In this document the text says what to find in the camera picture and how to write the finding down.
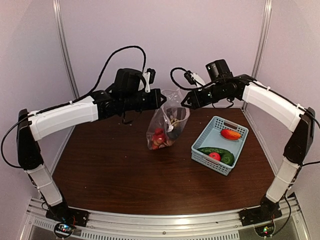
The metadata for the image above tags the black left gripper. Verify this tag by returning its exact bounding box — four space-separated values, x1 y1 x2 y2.
122 88 167 111

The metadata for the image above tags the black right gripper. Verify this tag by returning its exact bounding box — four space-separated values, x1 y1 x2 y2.
181 81 232 109

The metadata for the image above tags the clear zip top bag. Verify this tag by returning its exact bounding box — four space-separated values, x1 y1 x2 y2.
146 89 190 150

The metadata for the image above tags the dark purple eggplant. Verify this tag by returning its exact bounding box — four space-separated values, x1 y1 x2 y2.
166 122 183 140

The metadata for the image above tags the red peach bunch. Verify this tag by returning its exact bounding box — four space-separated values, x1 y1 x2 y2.
149 128 174 150

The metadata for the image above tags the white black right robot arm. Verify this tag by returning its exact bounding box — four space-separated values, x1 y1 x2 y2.
181 59 317 221

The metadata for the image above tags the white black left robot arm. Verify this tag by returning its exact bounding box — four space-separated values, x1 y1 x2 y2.
17 68 167 222

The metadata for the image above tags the light blue plastic basket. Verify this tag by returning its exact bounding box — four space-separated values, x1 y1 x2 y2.
191 116 249 176

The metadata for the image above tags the orange red pepper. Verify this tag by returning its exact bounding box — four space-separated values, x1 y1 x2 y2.
220 129 242 141

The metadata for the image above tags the red tomato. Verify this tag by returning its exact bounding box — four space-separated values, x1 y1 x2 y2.
208 152 221 162

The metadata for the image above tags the green cucumber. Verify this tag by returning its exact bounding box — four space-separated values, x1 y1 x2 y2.
197 147 232 159

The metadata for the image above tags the green bell pepper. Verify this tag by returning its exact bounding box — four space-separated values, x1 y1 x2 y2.
220 151 235 166

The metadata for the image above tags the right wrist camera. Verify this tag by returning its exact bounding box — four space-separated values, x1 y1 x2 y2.
184 70 206 88

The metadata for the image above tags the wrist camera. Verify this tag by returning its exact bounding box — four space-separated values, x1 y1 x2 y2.
142 68 156 93
184 70 206 88

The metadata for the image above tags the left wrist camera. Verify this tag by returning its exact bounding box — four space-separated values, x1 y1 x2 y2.
142 68 156 93

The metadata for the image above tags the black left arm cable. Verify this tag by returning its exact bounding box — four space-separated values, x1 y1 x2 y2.
0 45 147 169

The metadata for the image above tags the right aluminium frame post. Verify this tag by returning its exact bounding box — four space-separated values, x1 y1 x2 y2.
251 0 273 78

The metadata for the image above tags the aluminium frame post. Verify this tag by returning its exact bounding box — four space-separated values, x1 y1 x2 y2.
251 0 273 78
52 0 80 99

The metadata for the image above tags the front aluminium rail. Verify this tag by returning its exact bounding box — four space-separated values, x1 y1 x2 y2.
17 196 311 240

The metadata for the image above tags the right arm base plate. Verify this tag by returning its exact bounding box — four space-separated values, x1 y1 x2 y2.
238 206 283 227

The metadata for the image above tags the left aluminium frame post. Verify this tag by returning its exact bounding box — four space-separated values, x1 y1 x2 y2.
52 0 80 99

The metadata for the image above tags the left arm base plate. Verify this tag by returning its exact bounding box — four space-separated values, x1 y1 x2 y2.
45 206 89 227

